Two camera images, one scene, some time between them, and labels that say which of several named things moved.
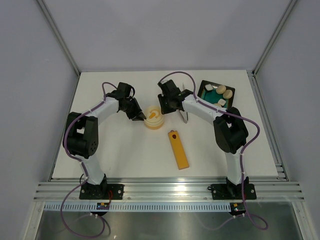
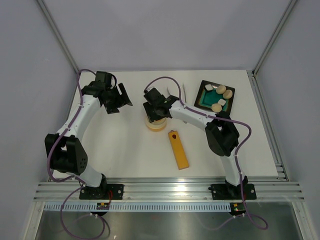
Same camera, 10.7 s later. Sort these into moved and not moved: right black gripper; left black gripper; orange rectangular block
Moved: left black gripper; right black gripper
Not moved: orange rectangular block
